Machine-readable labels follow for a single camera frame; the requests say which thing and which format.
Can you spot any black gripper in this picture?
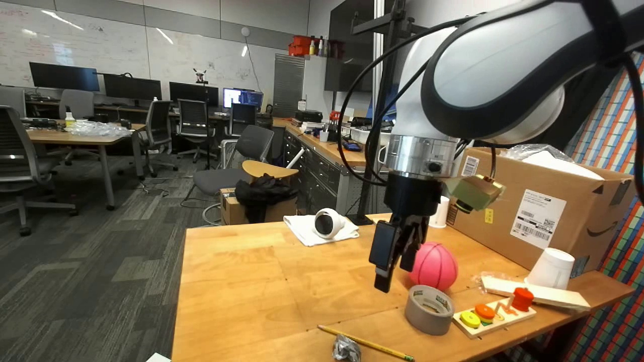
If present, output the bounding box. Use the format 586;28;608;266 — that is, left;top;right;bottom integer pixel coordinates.
368;172;447;294

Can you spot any pink rubber basketball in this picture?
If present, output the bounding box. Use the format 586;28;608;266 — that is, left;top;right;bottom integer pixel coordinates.
408;242;462;294

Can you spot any small white cup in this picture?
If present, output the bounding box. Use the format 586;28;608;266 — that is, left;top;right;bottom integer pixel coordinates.
428;195;453;232

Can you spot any white cloth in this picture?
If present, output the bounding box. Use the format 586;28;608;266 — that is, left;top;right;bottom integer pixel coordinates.
282;212;363;248

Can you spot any yellow pencil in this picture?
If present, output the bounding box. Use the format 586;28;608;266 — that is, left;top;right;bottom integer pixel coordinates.
316;324;416;362

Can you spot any yellow-green toy piece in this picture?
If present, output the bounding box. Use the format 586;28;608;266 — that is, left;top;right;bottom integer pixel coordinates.
460;311;484;332

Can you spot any orange toy piece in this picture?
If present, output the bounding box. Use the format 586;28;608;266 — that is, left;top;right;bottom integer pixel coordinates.
473;301;497;324

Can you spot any wooden counter with cabinets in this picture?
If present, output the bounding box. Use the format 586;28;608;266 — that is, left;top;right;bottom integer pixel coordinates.
271;114;393;217

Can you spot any silver metal clip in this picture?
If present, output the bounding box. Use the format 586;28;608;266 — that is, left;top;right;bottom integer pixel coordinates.
333;337;363;362

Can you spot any wooden toy peg board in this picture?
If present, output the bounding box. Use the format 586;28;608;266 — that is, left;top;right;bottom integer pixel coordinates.
453;297;539;341

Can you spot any red cylinder toy piece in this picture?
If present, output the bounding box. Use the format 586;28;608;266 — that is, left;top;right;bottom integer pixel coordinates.
511;285;536;315

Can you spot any black bag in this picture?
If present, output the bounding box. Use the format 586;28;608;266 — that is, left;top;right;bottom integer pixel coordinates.
234;174;299;223

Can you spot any white paper cup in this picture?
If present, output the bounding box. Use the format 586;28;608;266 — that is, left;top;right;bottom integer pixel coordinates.
524;246;578;290

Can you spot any white flat tray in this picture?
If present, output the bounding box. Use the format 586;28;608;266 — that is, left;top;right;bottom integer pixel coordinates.
480;274;591;312

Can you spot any small cardboard box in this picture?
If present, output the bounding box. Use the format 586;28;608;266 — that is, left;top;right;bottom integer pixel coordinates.
220;187;300;227

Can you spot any clear plastic bag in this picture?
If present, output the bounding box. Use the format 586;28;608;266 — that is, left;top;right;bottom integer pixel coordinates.
506;141;606;181

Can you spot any grey chair with tablet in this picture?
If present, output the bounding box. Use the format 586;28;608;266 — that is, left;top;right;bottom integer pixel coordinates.
193;122;300;198

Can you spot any large cardboard shipping box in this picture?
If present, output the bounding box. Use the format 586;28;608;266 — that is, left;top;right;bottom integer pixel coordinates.
448;147;638;278

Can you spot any grey metal cabinet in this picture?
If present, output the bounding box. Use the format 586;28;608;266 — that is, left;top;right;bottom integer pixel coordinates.
271;53;308;121

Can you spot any lit blue computer screen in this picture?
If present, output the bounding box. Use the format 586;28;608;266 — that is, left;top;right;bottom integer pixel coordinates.
221;87;266;111

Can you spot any red container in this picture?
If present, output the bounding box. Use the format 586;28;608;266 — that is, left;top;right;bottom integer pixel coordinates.
288;34;314;61

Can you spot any colourful woven panel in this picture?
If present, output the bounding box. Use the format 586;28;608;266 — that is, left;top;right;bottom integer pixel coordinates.
509;57;644;362

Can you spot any black mesh office chair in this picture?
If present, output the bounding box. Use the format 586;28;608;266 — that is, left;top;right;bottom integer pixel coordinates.
175;97;221;168
141;98;182;177

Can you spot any black computer monitor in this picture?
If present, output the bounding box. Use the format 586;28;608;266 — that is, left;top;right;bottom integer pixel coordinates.
102;72;163;103
167;81;220;109

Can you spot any pile of clear plastic bags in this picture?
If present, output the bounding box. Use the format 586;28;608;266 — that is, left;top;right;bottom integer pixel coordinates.
63;116;132;141

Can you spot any wooden office table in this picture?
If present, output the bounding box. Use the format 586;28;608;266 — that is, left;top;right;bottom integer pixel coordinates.
26;121;147;212

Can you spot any wide black monitor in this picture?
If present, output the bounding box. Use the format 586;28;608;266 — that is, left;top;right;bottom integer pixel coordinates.
29;61;101;94

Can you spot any grey office chair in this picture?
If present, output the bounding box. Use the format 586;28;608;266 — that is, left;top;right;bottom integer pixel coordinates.
0;104;80;237

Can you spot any white round camera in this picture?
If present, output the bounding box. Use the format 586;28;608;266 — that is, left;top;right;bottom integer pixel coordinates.
312;207;349;242

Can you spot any grey duct tape roll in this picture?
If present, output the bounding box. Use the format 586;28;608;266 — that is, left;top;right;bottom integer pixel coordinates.
402;283;457;339

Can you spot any black camera stand pole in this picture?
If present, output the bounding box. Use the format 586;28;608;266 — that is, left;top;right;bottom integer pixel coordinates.
351;0;430;227

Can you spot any olive wrist camera box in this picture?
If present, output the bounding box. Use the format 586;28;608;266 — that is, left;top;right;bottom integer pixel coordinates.
447;174;506;216

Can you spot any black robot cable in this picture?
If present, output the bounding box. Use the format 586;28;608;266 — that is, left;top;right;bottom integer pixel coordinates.
336;17;475;190

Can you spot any black wall screen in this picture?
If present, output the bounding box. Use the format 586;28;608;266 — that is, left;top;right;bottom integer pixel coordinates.
324;0;379;94

